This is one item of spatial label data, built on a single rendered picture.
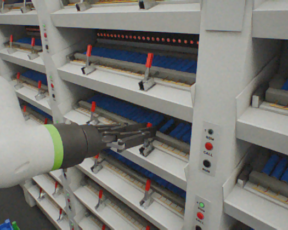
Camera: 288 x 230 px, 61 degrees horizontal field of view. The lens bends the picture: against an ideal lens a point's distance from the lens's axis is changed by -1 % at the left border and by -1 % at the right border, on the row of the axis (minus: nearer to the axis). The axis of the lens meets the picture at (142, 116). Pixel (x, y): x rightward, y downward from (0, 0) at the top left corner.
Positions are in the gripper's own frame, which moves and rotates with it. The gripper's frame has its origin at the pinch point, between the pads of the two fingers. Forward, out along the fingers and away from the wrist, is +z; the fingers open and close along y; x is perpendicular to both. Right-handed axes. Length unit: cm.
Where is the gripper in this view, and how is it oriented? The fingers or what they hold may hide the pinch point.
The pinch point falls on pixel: (142, 131)
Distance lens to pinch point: 67.5
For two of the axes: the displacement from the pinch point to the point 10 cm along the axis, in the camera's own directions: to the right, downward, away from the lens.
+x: 1.4, -9.6, -2.4
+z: 6.9, -0.8, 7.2
